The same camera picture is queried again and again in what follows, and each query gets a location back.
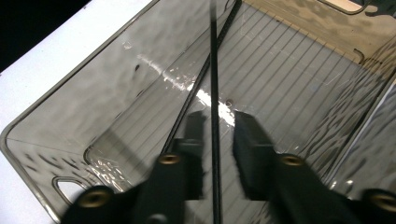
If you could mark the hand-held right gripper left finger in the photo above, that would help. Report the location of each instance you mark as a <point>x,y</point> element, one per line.
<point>191,161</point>

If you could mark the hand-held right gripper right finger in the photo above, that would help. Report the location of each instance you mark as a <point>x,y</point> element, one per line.
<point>255,161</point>

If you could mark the black chopstick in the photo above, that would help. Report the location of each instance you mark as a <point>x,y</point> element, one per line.
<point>199,77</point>
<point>214,62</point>

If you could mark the clear smoky plastic bin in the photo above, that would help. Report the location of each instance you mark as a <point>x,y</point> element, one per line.
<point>376,140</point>
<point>109,93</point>

